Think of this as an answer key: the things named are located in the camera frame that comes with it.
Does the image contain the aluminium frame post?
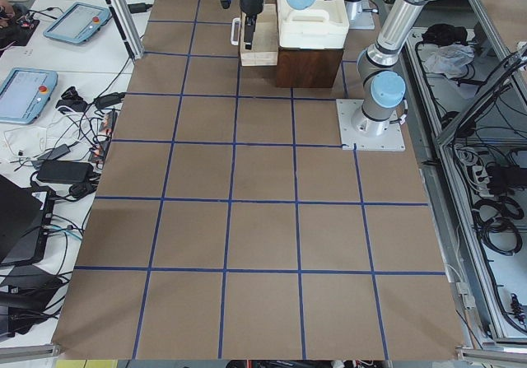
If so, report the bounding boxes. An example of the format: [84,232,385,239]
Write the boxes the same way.
[105,0,144,60]

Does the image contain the black cable bundle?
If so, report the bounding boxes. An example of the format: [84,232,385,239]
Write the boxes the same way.
[471,197,524,258]

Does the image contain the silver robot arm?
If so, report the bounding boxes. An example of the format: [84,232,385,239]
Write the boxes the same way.
[287,0,434,137]

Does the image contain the black power brick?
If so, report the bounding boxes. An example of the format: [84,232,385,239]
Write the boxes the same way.
[36,160,94,184]

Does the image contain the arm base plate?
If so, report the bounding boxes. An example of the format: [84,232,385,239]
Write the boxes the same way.
[336,99,405,151]
[344,0,375,30]

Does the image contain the light wooden open drawer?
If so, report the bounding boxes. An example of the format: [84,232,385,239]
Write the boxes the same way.
[240,4,278,67]

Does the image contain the upper blue teach pendant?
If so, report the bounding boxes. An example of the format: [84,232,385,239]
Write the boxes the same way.
[43,2,112,44]

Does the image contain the blue teach pendant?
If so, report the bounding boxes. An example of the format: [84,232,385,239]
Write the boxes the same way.
[1,68,58,124]
[43,2,112,44]

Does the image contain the white plastic tray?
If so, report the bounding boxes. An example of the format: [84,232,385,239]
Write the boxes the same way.
[277,0,349,49]

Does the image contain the dark brown wooden cabinet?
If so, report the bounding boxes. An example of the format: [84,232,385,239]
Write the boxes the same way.
[276,47,344,88]

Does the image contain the lower blue teach pendant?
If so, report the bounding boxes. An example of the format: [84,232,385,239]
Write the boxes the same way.
[1,68,58,124]

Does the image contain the black monitor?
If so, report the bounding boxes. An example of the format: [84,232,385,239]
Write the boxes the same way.
[1,177,56,267]

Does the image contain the white drawer handle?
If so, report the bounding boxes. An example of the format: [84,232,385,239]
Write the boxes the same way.
[230,17,241,46]

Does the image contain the crumpled white cloth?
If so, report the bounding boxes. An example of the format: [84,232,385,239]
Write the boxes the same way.
[423,44,474,78]

